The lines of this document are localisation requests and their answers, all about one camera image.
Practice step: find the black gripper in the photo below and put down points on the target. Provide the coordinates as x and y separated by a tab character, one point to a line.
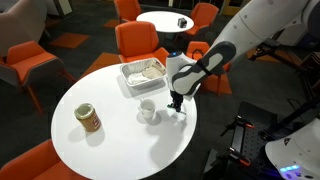
176	96

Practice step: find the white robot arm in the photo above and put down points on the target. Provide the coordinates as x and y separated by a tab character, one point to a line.
260	23

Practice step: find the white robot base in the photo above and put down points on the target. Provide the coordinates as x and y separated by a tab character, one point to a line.
300	150

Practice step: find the white cup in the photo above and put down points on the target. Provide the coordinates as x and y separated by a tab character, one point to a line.
147	108

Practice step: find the beige crumpled paper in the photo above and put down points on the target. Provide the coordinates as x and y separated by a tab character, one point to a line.
154	71

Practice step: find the white crumpled napkin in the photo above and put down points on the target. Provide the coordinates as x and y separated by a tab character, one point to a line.
136	78

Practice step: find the aluminium foil tray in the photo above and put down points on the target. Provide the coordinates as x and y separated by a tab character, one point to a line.
133	69

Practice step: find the black clamp orange tip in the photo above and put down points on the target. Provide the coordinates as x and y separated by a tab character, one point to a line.
238	156
238	121

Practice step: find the orange chair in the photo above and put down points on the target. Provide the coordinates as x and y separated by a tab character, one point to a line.
196	46
26	61
203	15
128	9
136	38
36	165

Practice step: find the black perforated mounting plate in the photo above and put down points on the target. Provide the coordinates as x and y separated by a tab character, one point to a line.
255	133

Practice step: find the small black box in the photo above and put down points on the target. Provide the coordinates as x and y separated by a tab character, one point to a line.
182	22

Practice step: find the small round white table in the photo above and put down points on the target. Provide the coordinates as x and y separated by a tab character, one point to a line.
161	20

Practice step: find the peanut butter jar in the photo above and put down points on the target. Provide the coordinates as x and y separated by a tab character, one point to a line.
88	118

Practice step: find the black tripod stand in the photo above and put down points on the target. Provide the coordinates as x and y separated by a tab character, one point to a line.
266	51

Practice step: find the white cabinet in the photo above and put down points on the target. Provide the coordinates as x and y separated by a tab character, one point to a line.
296	36

